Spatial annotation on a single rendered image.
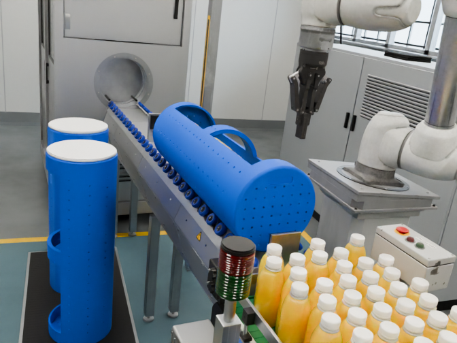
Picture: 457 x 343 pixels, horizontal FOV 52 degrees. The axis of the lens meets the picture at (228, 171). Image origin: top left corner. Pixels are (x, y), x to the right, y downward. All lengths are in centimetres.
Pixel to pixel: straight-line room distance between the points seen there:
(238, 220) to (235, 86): 546
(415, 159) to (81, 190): 127
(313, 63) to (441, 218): 190
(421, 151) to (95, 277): 141
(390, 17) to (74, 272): 157
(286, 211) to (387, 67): 210
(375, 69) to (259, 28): 351
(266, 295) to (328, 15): 70
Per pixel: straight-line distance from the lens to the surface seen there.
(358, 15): 118
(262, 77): 690
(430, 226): 306
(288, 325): 112
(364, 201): 178
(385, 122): 188
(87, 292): 218
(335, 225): 197
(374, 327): 110
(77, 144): 209
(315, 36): 124
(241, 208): 137
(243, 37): 672
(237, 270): 83
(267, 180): 137
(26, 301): 266
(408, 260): 138
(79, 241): 204
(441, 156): 180
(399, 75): 329
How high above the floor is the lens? 165
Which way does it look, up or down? 19 degrees down
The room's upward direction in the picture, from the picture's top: 7 degrees clockwise
